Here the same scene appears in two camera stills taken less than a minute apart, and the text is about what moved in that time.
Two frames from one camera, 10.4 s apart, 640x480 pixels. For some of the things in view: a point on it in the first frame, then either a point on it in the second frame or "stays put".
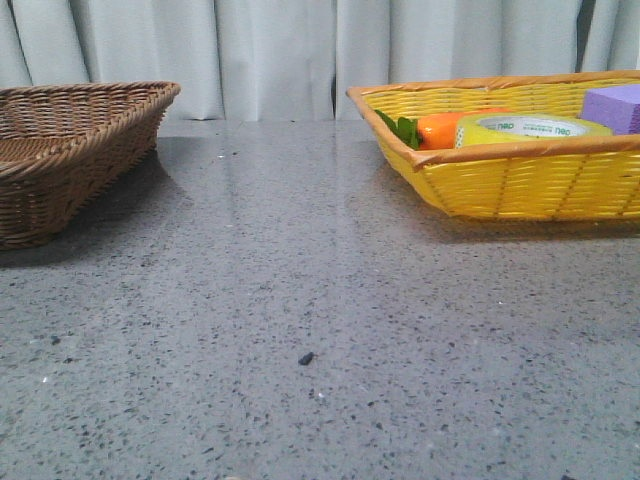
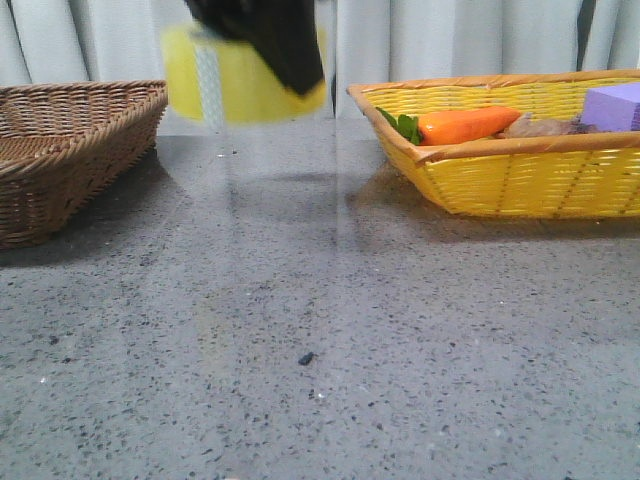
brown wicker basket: (64, 146) stays put
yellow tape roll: (521, 127) -> (216, 79)
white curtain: (294, 60) stays put
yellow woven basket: (572, 179) stays put
